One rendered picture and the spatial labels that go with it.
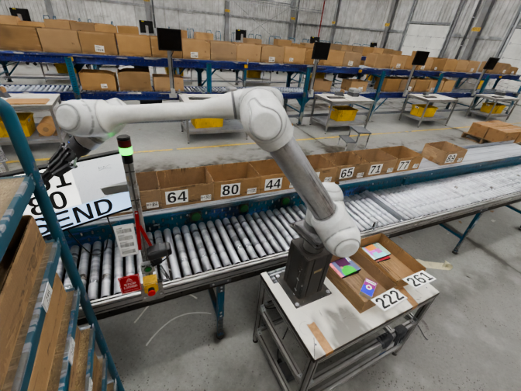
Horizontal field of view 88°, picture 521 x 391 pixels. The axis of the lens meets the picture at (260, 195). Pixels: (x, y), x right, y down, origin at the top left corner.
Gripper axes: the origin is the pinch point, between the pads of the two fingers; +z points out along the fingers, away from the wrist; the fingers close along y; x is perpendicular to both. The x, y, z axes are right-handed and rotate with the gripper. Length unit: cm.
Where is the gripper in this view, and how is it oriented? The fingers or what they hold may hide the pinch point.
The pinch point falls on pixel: (45, 176)
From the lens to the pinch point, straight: 130.8
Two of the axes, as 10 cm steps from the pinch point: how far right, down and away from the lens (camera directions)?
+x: -3.2, -2.7, -9.1
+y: -5.5, -7.3, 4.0
